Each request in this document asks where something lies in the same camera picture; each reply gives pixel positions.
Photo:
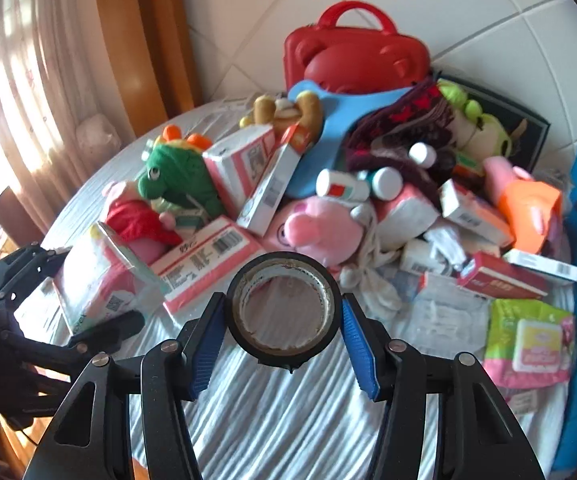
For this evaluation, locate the black tape roll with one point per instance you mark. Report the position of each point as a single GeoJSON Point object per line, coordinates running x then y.
{"type": "Point", "coordinates": [283, 309]}

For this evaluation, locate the sheer beige curtain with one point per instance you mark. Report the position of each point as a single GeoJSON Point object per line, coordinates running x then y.
{"type": "Point", "coordinates": [60, 114]}

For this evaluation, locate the pink plush in orange dress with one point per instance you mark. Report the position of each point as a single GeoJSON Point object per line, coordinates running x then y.
{"type": "Point", "coordinates": [532, 208]}

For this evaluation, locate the red santa plush toy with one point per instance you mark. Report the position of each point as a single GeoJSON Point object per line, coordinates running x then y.
{"type": "Point", "coordinates": [146, 232]}

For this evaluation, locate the light blue plastic bib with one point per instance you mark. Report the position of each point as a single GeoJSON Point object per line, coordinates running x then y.
{"type": "Point", "coordinates": [340, 113]}

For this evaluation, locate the brown reindeer antler plush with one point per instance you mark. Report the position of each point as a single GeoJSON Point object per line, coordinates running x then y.
{"type": "Point", "coordinates": [305, 111]}

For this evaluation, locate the green dinosaur plush toy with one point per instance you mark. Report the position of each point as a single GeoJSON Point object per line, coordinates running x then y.
{"type": "Point", "coordinates": [175, 171]}

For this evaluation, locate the green frog plush toy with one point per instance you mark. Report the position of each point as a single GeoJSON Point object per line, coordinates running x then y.
{"type": "Point", "coordinates": [478, 134]}

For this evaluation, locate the white blue barcode box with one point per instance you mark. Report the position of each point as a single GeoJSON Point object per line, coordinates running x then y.
{"type": "Point", "coordinates": [552, 270]}

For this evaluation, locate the black rectangular gift box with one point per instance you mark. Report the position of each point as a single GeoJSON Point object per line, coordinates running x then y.
{"type": "Point", "coordinates": [510, 113]}

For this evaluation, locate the white pink carton box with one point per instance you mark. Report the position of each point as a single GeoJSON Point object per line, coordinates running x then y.
{"type": "Point", "coordinates": [236, 164]}

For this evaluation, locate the dark red knitted scarf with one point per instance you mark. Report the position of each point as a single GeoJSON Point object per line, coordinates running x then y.
{"type": "Point", "coordinates": [383, 138]}

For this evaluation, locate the white medicine bottle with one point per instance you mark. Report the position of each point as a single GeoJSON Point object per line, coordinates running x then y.
{"type": "Point", "coordinates": [338, 185]}

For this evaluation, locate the large pink white barcode box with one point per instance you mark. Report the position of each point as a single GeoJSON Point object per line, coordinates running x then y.
{"type": "Point", "coordinates": [204, 264]}

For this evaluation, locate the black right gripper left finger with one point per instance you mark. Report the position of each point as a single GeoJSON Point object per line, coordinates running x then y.
{"type": "Point", "coordinates": [89, 436]}

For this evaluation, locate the pink tissue pack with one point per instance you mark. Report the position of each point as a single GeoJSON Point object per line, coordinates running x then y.
{"type": "Point", "coordinates": [404, 218]}

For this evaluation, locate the red bear-face plastic case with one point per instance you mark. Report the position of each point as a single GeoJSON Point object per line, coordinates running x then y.
{"type": "Point", "coordinates": [354, 60]}

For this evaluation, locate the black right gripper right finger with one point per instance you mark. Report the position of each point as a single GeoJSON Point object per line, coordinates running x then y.
{"type": "Point", "coordinates": [478, 436]}

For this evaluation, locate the red white medicine box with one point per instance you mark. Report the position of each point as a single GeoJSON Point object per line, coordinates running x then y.
{"type": "Point", "coordinates": [493, 277]}

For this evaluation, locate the pink pig plush toy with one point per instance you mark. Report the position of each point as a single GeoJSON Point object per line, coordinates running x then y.
{"type": "Point", "coordinates": [324, 230]}

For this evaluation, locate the green pink wet wipes pack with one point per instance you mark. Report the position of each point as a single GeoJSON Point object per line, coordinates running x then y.
{"type": "Point", "coordinates": [530, 344]}

